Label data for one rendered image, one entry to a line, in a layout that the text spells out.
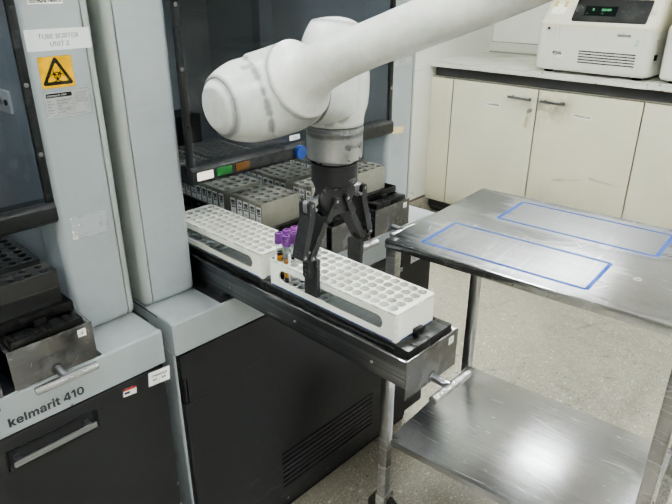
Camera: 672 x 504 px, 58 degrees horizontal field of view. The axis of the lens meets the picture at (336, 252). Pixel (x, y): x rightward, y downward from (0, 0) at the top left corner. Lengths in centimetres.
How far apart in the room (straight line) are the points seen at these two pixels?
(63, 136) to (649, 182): 266
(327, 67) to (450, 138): 293
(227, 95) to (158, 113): 41
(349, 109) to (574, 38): 242
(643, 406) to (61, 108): 199
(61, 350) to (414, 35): 73
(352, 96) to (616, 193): 247
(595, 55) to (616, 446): 202
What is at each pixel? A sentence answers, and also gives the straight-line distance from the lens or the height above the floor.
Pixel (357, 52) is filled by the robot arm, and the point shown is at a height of 125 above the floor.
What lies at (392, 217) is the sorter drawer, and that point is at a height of 77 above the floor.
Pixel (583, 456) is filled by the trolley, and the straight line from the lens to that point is 165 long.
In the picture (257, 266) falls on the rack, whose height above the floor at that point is 84.
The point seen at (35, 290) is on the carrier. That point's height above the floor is 86.
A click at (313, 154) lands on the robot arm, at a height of 108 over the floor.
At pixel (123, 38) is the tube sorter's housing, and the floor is 123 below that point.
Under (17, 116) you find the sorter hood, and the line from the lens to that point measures 104.
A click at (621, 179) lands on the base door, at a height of 44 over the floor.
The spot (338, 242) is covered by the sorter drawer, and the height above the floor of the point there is 76.
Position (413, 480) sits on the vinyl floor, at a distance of 189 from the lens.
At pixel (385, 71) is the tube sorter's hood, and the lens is 155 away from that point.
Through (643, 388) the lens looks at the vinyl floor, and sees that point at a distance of 246.
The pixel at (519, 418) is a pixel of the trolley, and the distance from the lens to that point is 171.
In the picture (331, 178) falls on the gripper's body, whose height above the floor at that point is 104.
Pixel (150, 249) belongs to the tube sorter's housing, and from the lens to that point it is 121.
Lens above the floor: 132
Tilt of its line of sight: 24 degrees down
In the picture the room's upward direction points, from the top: straight up
